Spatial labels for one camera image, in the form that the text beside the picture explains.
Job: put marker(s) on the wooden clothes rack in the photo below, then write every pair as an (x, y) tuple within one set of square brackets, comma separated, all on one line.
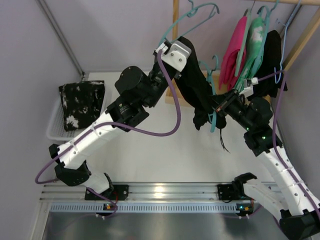
[(173, 97)]

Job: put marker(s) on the empty teal hanger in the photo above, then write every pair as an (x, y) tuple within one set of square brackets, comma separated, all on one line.
[(184, 22)]

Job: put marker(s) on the black trousers on blue hanger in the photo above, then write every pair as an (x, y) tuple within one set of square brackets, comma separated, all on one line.
[(270, 63)]

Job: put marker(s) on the pink trousers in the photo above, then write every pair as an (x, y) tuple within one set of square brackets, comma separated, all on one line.
[(229, 61)]

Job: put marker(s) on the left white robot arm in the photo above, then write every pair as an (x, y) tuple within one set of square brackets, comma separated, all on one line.
[(137, 91)]

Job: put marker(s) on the teal hanger with black trousers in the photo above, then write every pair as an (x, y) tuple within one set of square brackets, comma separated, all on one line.
[(209, 78)]

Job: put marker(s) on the light blue hanger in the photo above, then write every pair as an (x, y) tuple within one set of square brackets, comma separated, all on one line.
[(277, 76)]

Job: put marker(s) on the white plastic basket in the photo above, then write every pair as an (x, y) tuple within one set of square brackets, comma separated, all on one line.
[(56, 131)]

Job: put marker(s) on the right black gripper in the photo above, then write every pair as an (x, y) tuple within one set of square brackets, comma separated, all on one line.
[(225, 102)]

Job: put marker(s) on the grey slotted cable duct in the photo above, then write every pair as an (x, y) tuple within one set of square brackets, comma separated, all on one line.
[(130, 207)]

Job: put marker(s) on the green patterned trousers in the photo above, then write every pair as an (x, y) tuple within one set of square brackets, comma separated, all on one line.
[(252, 48)]

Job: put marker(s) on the teal hanger with green trousers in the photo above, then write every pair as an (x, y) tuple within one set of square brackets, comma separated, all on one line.
[(264, 13)]

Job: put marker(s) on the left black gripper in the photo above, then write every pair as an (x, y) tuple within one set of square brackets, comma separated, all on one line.
[(172, 70)]

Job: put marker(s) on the black white patterned garment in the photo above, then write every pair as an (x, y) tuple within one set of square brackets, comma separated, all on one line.
[(81, 103)]

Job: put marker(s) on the black trousers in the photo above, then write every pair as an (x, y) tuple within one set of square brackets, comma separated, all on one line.
[(270, 63), (194, 88)]

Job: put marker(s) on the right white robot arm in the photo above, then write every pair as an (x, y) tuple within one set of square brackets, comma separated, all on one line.
[(297, 210)]

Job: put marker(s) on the grey-green hanger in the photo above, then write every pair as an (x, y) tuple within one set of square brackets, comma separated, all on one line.
[(240, 54)]

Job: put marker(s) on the aluminium corner post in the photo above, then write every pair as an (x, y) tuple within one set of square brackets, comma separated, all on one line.
[(44, 7)]

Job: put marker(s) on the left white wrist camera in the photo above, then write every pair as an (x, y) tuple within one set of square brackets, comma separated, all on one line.
[(174, 54)]

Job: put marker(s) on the aluminium mounting rail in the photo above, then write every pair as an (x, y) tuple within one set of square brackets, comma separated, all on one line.
[(138, 192)]

